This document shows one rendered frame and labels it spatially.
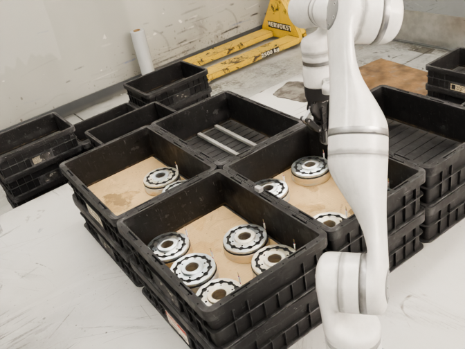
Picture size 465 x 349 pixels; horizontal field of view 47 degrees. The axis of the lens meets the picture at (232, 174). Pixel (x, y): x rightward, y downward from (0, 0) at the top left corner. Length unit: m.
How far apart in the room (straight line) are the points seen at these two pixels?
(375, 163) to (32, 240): 1.20
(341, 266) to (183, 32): 4.19
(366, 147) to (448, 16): 3.65
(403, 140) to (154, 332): 0.85
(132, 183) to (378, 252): 0.93
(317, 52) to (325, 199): 0.37
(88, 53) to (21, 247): 2.94
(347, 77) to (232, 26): 4.37
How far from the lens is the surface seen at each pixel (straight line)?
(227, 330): 1.03
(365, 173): 0.81
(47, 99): 4.47
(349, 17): 0.85
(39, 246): 1.72
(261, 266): 1.13
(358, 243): 1.18
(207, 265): 1.16
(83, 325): 1.38
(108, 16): 4.54
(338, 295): 0.82
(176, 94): 2.93
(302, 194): 1.37
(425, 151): 1.52
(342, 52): 0.84
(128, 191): 1.55
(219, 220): 1.33
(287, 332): 1.15
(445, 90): 2.95
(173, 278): 1.05
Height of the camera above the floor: 1.61
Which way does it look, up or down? 31 degrees down
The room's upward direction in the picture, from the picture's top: 12 degrees counter-clockwise
